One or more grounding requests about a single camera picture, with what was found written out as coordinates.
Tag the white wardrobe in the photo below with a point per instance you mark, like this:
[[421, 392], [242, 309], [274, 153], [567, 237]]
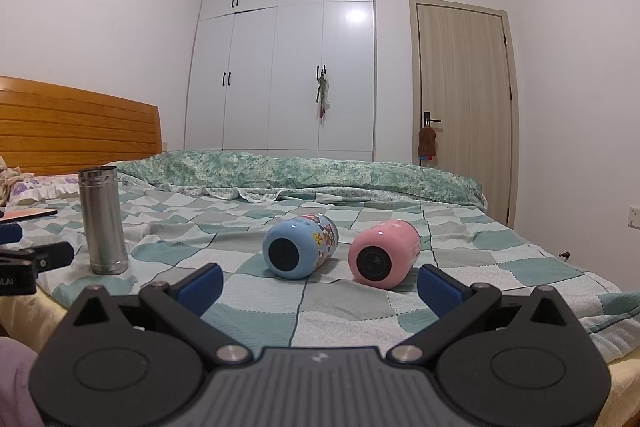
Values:
[[280, 62]]

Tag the yellow mattress sheet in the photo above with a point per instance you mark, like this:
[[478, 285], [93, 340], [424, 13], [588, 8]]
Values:
[[625, 377]]

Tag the blue cartoon print cup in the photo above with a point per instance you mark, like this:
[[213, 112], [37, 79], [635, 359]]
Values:
[[300, 247]]

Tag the wooden headboard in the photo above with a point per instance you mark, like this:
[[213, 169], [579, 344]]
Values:
[[75, 127]]

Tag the orange flat book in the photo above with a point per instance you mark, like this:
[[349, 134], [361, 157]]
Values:
[[27, 213]]

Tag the hanging green cloth ornament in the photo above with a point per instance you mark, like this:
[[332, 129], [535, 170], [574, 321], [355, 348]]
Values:
[[323, 93]]

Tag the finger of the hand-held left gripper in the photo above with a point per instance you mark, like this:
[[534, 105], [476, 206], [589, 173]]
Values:
[[50, 256], [10, 234]]

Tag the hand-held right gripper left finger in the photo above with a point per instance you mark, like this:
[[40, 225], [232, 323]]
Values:
[[202, 288]]

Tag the green floral quilt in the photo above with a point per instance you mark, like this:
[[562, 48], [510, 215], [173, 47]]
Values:
[[300, 174]]

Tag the person's pink clothing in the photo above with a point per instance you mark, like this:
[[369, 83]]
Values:
[[17, 382]]

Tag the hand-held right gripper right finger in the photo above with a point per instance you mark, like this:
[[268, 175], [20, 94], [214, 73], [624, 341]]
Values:
[[440, 289]]

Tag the silver steel cup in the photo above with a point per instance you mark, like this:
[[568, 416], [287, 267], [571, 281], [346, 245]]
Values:
[[102, 222]]

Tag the purple floral pillow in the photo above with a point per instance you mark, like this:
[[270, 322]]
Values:
[[45, 184]]

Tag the green checked bed sheet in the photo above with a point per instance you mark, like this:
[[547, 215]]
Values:
[[350, 307]]

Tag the light wooden door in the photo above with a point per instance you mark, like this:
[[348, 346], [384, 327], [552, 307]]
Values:
[[465, 107]]

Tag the crumpled beige cloth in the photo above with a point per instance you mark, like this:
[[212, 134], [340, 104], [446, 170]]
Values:
[[7, 182]]

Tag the pink cup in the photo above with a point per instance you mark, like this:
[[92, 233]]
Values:
[[382, 254]]

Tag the brown plush bag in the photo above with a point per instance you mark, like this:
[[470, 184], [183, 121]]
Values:
[[428, 142]]

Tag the wall socket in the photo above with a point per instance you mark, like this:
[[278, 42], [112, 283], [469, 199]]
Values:
[[634, 215]]

